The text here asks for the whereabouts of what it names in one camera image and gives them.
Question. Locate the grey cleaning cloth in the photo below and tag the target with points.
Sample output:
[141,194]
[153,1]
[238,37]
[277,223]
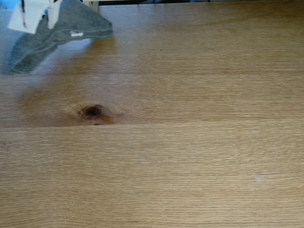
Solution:
[59,35]

